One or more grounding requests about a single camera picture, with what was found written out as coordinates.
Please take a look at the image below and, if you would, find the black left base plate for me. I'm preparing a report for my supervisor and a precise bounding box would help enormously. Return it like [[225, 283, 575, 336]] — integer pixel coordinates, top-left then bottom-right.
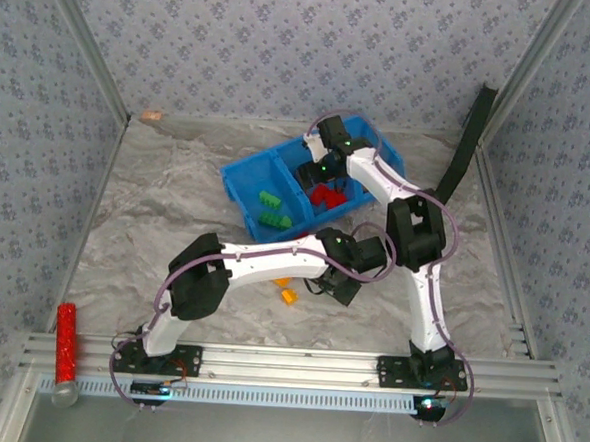
[[109, 339, 204, 380]]

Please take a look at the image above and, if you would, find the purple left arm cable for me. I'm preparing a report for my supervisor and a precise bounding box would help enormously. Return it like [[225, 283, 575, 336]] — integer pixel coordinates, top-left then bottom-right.
[[105, 205, 400, 426]]

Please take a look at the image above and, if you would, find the large red lego brick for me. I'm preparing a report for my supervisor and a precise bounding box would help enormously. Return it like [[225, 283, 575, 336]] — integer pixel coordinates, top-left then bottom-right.
[[325, 188, 349, 211]]

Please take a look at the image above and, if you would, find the red glitter tube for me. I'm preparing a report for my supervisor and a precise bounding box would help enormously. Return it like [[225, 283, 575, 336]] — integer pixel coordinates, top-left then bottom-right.
[[50, 302, 87, 409]]

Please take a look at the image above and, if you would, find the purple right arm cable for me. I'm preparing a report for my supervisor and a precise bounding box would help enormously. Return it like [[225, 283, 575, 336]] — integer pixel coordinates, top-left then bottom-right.
[[286, 105, 493, 429]]

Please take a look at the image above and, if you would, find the left controller board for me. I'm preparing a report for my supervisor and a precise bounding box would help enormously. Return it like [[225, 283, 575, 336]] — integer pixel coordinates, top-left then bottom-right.
[[130, 378, 189, 407]]

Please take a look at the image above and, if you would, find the aluminium frame post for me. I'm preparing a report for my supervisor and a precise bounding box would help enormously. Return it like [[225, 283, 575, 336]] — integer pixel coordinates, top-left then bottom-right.
[[477, 0, 588, 154], [28, 0, 140, 125]]

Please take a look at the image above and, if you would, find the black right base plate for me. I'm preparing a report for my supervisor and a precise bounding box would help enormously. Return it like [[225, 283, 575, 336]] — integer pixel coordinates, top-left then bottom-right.
[[375, 354, 471, 393]]

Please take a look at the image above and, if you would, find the slotted pale blue cable duct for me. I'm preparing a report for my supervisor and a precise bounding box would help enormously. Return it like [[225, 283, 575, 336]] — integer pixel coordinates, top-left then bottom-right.
[[37, 371, 419, 418]]

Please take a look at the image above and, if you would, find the black strap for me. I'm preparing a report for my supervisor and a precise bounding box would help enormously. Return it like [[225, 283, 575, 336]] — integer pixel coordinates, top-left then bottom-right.
[[434, 81, 500, 209]]

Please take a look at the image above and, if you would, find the blue three-compartment bin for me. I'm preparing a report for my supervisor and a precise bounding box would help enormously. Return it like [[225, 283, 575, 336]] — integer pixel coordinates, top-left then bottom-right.
[[216, 120, 410, 253]]

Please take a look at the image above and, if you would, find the right controller board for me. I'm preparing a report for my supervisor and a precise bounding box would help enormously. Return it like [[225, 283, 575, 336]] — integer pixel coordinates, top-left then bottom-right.
[[411, 394, 450, 423]]

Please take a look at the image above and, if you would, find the aluminium back rail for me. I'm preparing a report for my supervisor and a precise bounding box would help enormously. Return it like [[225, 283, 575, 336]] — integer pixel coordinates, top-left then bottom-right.
[[129, 109, 485, 141]]

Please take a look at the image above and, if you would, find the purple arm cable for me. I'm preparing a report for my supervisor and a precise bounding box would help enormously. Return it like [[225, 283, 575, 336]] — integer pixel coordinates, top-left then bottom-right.
[[105, 205, 400, 426], [286, 105, 493, 429]]

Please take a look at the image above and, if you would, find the controller board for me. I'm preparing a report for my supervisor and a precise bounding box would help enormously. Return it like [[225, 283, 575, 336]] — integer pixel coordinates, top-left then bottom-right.
[[130, 378, 189, 407], [411, 394, 450, 423]]

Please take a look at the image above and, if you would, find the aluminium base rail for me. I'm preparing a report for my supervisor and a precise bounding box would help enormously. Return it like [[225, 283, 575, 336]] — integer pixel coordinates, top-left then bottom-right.
[[18, 328, 566, 402]]

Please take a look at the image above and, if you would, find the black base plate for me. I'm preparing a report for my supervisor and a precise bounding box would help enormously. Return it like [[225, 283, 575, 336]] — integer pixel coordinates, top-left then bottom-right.
[[109, 339, 204, 380], [375, 354, 471, 393]]

